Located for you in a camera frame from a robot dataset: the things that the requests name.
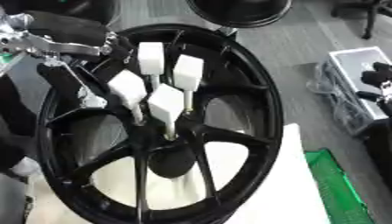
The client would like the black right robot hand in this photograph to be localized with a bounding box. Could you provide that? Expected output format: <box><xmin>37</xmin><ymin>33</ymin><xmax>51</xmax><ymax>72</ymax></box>
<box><xmin>355</xmin><ymin>61</ymin><xmax>392</xmax><ymax>103</ymax></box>

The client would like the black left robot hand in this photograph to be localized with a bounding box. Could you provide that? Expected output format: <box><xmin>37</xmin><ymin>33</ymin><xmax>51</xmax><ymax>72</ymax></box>
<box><xmin>21</xmin><ymin>10</ymin><xmax>138</xmax><ymax>117</ymax></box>

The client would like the black spoked wheel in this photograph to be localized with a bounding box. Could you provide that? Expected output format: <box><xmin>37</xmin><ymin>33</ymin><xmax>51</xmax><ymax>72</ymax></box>
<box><xmin>35</xmin><ymin>23</ymin><xmax>285</xmax><ymax>224</ymax></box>

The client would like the grey open box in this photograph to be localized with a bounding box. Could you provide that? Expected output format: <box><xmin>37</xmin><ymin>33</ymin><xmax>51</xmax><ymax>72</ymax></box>
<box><xmin>325</xmin><ymin>45</ymin><xmax>392</xmax><ymax>121</ymax></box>

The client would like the clear plastic bag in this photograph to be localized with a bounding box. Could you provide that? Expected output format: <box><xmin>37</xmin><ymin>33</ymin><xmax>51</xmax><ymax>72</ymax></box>
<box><xmin>304</xmin><ymin>61</ymin><xmax>373</xmax><ymax>137</ymax></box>

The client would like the black chair base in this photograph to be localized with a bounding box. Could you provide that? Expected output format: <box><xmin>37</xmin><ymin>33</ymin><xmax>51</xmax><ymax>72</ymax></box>
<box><xmin>329</xmin><ymin>0</ymin><xmax>392</xmax><ymax>40</ymax></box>

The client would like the green plastic crate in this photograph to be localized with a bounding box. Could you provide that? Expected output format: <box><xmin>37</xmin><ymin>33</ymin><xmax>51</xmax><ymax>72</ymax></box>
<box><xmin>303</xmin><ymin>148</ymin><xmax>379</xmax><ymax>224</ymax></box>

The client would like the white foam pad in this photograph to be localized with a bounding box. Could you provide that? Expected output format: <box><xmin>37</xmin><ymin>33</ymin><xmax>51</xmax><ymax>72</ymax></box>
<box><xmin>23</xmin><ymin>122</ymin><xmax>334</xmax><ymax>224</ymax></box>

